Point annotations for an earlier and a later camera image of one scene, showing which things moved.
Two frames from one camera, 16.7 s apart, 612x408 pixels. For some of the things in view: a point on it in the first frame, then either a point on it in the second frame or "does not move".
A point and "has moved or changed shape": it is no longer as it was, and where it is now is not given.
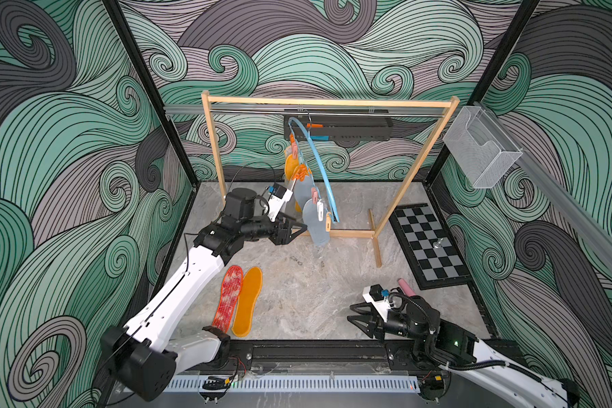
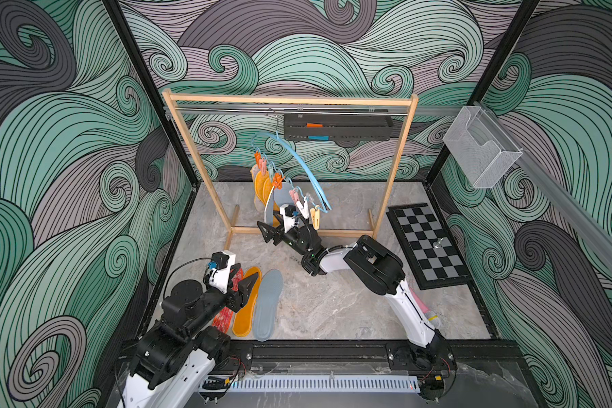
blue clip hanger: [320, 160] to [282, 174]
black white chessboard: [430, 252] does not move
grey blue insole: [318, 229] to [263, 325]
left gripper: [282, 228] to [234, 298]
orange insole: [290, 166] to [267, 188]
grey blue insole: [303, 191] has moved or changed shape
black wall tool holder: [333, 127] does not move
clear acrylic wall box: [481, 149] does not move
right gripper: [376, 322] to [274, 235]
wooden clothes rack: [374, 230] to [410, 101]
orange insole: [250, 294] does not move
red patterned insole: [229, 293] does not move
